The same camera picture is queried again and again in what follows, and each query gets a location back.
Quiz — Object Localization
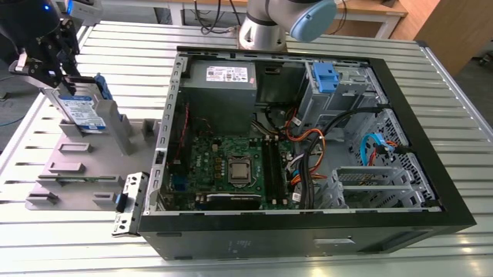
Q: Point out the wooden desk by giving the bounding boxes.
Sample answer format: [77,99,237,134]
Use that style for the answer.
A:
[334,0,408,40]

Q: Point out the green RAM stick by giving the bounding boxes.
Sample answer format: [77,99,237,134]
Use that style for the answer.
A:
[37,175,121,185]

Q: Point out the white metal desk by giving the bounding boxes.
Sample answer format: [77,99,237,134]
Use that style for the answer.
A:
[102,0,247,28]

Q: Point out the grey metal drive cage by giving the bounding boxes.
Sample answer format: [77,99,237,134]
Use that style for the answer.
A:
[298,60,388,138]

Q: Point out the wooden cabinet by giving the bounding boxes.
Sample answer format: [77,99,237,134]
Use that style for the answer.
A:
[414,0,493,76]

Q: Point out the blue board connector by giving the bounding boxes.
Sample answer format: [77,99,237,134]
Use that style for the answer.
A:
[172,175,188,193]

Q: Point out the thin red wire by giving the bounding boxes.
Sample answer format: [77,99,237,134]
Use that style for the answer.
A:
[173,102,192,167]

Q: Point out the blue data wire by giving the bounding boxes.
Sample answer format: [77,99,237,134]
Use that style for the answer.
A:
[360,132,387,169]

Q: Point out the black graphics card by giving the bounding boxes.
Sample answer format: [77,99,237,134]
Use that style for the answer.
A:
[195,192,261,211]

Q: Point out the blue plastic bay latch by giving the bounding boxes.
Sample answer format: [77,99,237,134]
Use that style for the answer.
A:
[312,62,340,94]

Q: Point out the orange power wire bundle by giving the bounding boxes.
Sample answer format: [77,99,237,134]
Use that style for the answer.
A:
[284,128,328,185]

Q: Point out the grey power supply unit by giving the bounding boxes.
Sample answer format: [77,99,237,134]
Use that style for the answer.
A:
[180,60,257,136]

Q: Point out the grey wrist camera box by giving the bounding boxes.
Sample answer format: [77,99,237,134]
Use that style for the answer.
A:
[52,0,104,27]

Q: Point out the black PC case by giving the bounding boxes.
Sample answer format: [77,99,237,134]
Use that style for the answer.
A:
[136,44,477,260]

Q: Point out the red orange disk power wire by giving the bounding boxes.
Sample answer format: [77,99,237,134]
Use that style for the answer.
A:
[367,140,414,167]

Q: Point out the metal socket cover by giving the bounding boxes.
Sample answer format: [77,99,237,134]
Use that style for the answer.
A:
[224,155,257,186]

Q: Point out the grey parts rack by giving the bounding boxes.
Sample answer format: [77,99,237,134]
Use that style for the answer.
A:
[24,99,163,211]

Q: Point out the black cable bundle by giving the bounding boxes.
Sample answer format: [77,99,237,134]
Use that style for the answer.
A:
[299,105,391,209]

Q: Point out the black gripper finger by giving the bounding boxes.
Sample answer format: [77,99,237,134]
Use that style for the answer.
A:
[9,34,64,89]
[57,17,84,96]

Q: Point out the metal disk bay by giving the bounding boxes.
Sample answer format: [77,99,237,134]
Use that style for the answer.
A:
[318,166,441,210]

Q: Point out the yellow black PSU wires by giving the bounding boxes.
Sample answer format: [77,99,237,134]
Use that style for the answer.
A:
[252,119,280,137]

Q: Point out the silver CPU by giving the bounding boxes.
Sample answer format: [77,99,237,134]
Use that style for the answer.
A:
[229,162,252,180]

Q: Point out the metal slot retention bracket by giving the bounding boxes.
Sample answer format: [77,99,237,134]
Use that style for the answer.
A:
[111,171,149,238]

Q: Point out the white purple panel wires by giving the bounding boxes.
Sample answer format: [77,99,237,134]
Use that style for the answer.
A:
[286,152,308,175]

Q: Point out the green motherboard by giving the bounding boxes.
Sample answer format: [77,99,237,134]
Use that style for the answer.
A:
[164,134,307,211]

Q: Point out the black RAM slot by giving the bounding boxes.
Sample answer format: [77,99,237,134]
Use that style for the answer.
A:
[263,136,275,204]
[265,136,279,204]
[269,136,284,204]
[275,136,288,204]

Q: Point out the hard disk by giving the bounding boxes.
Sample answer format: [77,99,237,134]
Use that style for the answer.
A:
[40,73,129,134]

